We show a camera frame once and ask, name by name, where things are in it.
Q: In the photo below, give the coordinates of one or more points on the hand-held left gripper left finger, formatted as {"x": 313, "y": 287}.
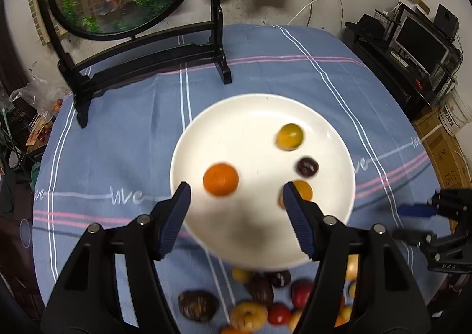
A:
{"x": 173, "y": 223}

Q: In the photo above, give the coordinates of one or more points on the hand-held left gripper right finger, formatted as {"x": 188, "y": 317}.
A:
{"x": 300, "y": 223}

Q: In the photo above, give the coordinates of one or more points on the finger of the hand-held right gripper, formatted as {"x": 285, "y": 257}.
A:
{"x": 416, "y": 210}
{"x": 442, "y": 245}

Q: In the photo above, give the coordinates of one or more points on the striped yellow pepino melon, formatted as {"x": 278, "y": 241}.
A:
{"x": 352, "y": 267}

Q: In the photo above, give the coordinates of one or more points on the large red plum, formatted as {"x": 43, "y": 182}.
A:
{"x": 301, "y": 294}

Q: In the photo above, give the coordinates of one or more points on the small orange tangerine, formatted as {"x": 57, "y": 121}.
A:
{"x": 230, "y": 330}
{"x": 295, "y": 320}

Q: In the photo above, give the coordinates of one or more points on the white round plate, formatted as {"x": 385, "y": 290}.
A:
{"x": 239, "y": 127}

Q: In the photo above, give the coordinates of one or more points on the dark purple fruit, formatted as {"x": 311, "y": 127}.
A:
{"x": 279, "y": 278}

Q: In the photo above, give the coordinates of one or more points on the cardboard box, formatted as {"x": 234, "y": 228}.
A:
{"x": 442, "y": 157}

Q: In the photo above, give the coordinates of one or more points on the dark maroon passion fruit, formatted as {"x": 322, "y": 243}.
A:
{"x": 260, "y": 290}

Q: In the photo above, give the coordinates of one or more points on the small yellow tomato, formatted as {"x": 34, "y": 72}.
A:
{"x": 241, "y": 275}

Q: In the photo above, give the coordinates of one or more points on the small yellow fruit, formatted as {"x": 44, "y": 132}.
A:
{"x": 352, "y": 289}

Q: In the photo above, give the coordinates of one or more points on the dark brown passion fruit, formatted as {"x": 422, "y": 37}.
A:
{"x": 198, "y": 305}

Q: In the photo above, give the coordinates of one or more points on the small red plum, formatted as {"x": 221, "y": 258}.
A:
{"x": 278, "y": 314}

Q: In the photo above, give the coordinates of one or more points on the blue striped tablecloth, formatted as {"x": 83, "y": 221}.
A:
{"x": 129, "y": 135}

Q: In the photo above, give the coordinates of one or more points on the small orange fruit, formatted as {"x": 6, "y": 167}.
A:
{"x": 344, "y": 314}

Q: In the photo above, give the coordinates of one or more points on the white bucket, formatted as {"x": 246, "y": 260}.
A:
{"x": 457, "y": 114}

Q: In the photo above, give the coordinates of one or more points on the black media stand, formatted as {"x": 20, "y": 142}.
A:
{"x": 387, "y": 72}

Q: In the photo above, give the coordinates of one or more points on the computer monitor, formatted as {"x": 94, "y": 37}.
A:
{"x": 420, "y": 42}

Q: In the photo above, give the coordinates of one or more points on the clear plastic bag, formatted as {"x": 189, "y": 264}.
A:
{"x": 37, "y": 92}

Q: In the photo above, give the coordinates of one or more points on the black hat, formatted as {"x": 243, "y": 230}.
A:
{"x": 367, "y": 26}

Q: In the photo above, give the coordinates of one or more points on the black speaker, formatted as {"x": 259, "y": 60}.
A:
{"x": 447, "y": 20}

